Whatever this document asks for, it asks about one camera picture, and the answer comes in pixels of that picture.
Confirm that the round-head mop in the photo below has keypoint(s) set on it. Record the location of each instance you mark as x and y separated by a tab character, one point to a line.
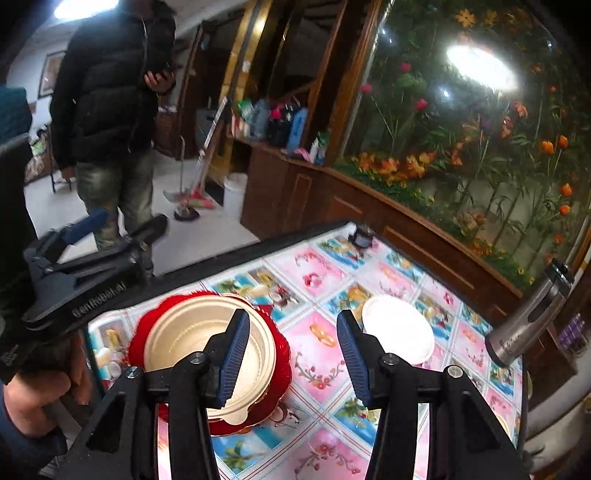
187	214

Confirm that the flat floor mop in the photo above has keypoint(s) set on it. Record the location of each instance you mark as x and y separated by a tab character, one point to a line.
178	194

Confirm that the small black round device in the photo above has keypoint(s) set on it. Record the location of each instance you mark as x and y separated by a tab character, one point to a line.
364	236

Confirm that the large red plate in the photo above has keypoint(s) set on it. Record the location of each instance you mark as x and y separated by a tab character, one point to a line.
279	364

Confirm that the pink broom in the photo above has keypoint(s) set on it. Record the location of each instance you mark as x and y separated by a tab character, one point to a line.
201	199

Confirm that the black bottle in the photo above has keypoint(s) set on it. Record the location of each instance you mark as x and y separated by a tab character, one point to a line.
279	129

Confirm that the blue detergent bottle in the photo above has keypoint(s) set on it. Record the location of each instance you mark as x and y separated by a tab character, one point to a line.
297	131

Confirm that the purple spray can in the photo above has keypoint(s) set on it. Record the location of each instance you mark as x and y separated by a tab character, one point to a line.
569	334
579	330

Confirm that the clear blue water jug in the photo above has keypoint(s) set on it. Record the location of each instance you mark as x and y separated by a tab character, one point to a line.
261	120

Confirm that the stainless steel thermos jug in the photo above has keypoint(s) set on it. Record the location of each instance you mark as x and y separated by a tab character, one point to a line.
526	318

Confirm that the white plastic bucket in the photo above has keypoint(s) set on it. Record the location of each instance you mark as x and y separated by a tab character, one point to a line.
235	191

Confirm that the wooden side cabinet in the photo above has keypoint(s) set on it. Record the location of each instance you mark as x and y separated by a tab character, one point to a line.
554	369

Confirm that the black mobile phone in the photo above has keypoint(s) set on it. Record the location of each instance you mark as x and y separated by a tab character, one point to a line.
159	74

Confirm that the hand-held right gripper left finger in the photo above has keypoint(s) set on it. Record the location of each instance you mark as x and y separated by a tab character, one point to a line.
233	360

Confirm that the framed wall picture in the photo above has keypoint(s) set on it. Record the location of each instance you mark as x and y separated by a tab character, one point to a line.
50	74

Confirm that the person's left forearm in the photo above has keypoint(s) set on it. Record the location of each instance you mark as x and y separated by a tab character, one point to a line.
23	452

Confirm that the pink cloth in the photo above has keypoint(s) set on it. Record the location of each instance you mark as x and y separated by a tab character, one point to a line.
299	153

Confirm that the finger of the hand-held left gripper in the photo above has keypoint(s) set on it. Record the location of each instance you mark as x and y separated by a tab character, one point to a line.
147	233
85	226

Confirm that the small beige bowl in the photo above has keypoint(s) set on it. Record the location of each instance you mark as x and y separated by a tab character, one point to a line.
194	339

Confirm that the wooden cabinet counter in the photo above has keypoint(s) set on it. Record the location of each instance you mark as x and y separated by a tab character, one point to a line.
295	194

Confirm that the large white bowl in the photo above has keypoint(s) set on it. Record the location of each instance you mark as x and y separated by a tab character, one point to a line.
399	330

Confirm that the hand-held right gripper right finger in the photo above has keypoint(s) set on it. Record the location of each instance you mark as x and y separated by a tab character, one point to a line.
351	360

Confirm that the person's left hand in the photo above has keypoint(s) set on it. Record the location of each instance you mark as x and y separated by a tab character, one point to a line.
41	392

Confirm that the large beige bowl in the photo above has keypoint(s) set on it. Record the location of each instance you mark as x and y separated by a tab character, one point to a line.
159	344

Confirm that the artificial flower display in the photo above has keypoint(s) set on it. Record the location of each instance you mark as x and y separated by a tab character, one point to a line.
461	138

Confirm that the printed fruit tablecloth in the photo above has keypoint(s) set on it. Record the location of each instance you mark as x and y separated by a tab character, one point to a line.
318	300

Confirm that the ceiling lamp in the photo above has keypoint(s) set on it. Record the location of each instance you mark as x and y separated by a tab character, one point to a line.
85	7

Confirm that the white spray bottle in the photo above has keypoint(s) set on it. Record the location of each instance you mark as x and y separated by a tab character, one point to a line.
318	150

